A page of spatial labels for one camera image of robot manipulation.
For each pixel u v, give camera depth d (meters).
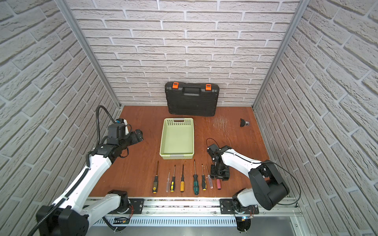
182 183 0.81
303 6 0.69
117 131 0.59
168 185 0.80
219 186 0.79
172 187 0.79
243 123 1.07
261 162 0.48
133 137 0.71
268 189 0.42
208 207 0.76
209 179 0.82
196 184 0.79
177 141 0.98
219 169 0.71
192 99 0.97
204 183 0.81
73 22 0.75
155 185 0.79
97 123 0.59
